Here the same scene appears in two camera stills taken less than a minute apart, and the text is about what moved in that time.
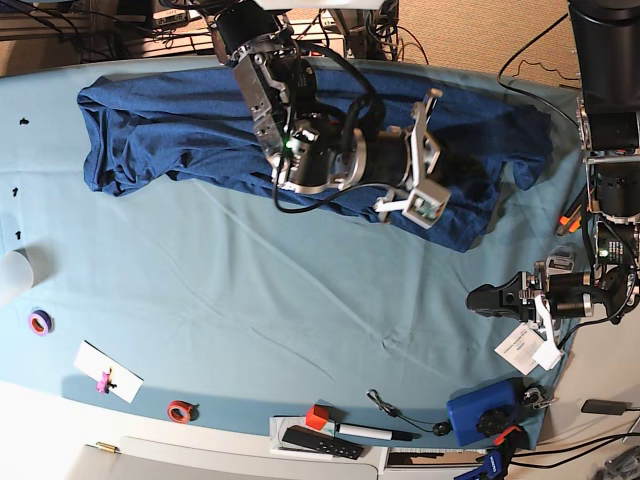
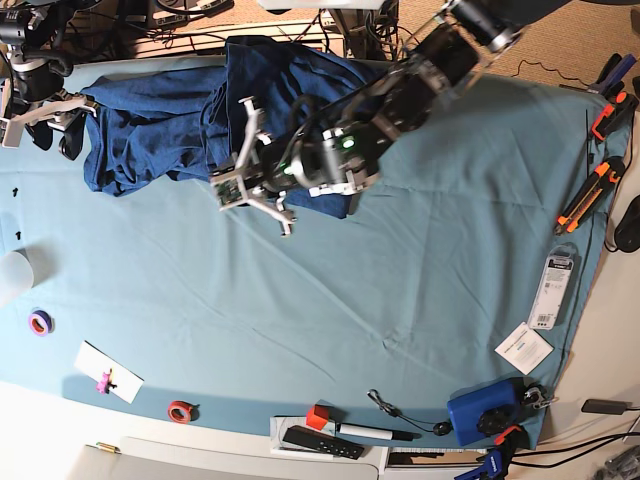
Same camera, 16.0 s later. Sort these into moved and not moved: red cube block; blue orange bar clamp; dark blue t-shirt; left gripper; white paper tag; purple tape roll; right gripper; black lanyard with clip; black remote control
Moved: right gripper; dark blue t-shirt; left gripper
Not moved: red cube block; blue orange bar clamp; black lanyard with clip; white paper tag; purple tape roll; black remote control
